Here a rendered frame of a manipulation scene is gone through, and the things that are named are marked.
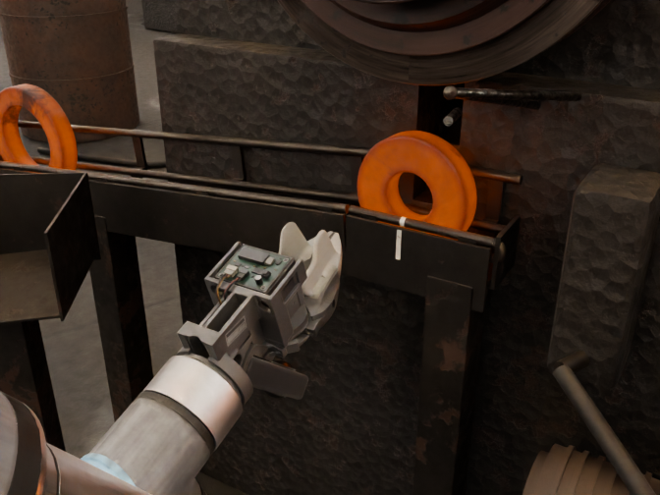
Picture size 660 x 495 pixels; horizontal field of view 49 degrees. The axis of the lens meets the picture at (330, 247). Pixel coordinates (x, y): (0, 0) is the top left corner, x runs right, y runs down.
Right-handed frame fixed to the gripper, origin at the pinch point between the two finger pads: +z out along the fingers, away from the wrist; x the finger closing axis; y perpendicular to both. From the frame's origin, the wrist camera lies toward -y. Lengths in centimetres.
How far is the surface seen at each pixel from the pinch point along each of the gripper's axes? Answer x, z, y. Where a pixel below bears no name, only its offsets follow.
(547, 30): -14.8, 22.3, 14.1
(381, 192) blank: 3.9, 17.7, -7.2
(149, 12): 433, 382, -187
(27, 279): 45.3, -8.3, -12.5
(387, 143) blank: 3.3, 19.7, -1.0
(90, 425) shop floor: 78, 1, -79
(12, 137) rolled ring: 78, 18, -12
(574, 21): -17.2, 22.7, 15.1
